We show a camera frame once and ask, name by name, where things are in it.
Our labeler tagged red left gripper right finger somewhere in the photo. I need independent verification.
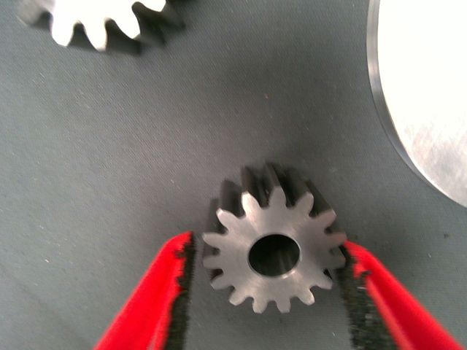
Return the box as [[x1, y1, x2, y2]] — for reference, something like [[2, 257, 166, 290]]
[[335, 240, 466, 350]]

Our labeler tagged dark grey table cloth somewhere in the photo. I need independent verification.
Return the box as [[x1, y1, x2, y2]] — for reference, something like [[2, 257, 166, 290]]
[[0, 0, 467, 350]]

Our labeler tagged small steel planetary gear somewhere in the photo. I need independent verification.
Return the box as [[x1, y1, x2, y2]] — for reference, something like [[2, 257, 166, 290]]
[[201, 162, 348, 315], [16, 0, 186, 55]]

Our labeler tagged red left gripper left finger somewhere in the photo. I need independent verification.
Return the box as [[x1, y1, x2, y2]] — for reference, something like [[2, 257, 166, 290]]
[[93, 230, 198, 350]]

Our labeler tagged round metal carrier plate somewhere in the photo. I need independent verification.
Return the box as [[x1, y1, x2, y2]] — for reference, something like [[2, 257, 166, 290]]
[[366, 0, 467, 207]]

